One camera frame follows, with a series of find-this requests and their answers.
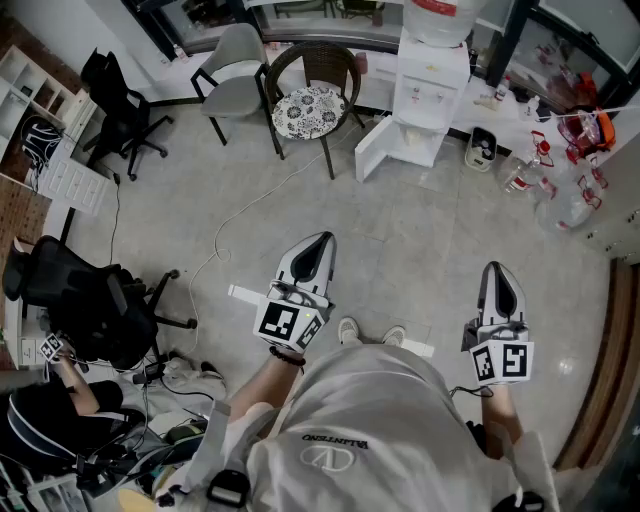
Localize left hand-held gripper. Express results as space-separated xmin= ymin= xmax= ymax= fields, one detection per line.
xmin=252 ymin=230 xmax=338 ymax=359

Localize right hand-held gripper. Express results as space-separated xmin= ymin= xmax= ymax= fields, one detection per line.
xmin=460 ymin=260 xmax=535 ymax=386

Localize white water dispenser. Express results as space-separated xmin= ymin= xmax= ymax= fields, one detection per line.
xmin=354 ymin=34 xmax=472 ymax=184

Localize person's left forearm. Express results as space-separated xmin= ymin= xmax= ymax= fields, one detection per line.
xmin=227 ymin=349 xmax=306 ymax=417

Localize person's right forearm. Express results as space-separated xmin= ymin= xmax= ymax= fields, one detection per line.
xmin=479 ymin=382 xmax=524 ymax=459

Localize another person's forearm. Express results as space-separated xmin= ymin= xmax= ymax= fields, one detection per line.
xmin=49 ymin=352 xmax=124 ymax=416

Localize large clear water bottle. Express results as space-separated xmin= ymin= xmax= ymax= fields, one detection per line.
xmin=402 ymin=0 xmax=489 ymax=49

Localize white trash bin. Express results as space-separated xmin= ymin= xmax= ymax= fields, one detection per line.
xmin=463 ymin=126 xmax=499 ymax=174

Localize person's white shirt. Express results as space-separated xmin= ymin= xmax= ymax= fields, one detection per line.
xmin=154 ymin=344 xmax=561 ymax=512

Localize floral round seat cushion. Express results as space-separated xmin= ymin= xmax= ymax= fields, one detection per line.
xmin=271 ymin=86 xmax=347 ymax=141

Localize white crumpled cloth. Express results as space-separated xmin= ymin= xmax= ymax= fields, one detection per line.
xmin=119 ymin=354 xmax=227 ymax=436

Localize red and orange bag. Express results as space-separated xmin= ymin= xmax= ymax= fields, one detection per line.
xmin=555 ymin=107 xmax=617 ymax=152

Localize brown wicker chair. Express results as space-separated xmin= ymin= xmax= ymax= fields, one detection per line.
xmin=263 ymin=40 xmax=366 ymax=181

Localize black mesh office chair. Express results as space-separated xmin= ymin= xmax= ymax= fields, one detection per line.
xmin=2 ymin=234 xmax=199 ymax=371

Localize low white shelf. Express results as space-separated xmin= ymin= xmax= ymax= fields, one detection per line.
xmin=17 ymin=299 xmax=52 ymax=372

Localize black and white backpack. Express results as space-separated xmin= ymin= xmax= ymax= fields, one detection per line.
xmin=19 ymin=114 xmax=65 ymax=169

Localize dark backpack with white trim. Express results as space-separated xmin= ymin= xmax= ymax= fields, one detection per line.
xmin=0 ymin=387 xmax=146 ymax=481

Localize white shelf unit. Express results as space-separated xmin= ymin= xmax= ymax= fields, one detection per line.
xmin=0 ymin=44 xmax=99 ymax=166

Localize dark bead bracelet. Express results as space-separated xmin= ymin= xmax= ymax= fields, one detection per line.
xmin=268 ymin=345 xmax=307 ymax=370

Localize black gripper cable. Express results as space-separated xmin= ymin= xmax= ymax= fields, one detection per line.
xmin=449 ymin=384 xmax=494 ymax=399

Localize long white cable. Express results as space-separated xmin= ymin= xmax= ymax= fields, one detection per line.
xmin=187 ymin=112 xmax=381 ymax=361

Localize grey chair with black frame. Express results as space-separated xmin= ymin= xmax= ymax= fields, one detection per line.
xmin=189 ymin=23 xmax=271 ymax=147

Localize thin black cable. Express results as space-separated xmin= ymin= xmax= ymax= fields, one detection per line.
xmin=108 ymin=172 xmax=122 ymax=266

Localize black strap buckle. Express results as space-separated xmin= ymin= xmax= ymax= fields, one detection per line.
xmin=207 ymin=468 xmax=250 ymax=510

